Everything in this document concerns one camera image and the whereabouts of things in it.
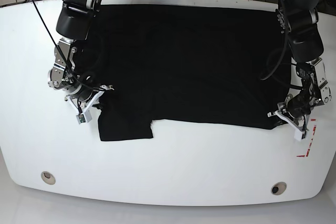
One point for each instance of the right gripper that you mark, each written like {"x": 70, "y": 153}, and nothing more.
{"x": 82, "y": 98}

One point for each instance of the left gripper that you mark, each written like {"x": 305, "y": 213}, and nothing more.
{"x": 295, "y": 111}

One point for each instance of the black graphic t-shirt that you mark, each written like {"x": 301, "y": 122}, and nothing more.
{"x": 191, "y": 64}

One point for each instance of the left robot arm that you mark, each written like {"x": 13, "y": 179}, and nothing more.
{"x": 298, "y": 20}

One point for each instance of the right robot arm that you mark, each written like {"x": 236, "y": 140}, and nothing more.
{"x": 73, "y": 25}

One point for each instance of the red tape corner marking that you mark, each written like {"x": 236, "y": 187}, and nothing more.
{"x": 302, "y": 148}

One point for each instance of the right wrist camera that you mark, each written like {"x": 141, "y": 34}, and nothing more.
{"x": 84, "y": 117}

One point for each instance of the right table cable grommet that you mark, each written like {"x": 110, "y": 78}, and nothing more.
{"x": 278, "y": 188}

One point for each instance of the table cable grommet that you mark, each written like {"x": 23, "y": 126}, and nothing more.
{"x": 48, "y": 178}
{"x": 278, "y": 188}

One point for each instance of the left table cable grommet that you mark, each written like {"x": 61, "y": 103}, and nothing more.
{"x": 48, "y": 178}

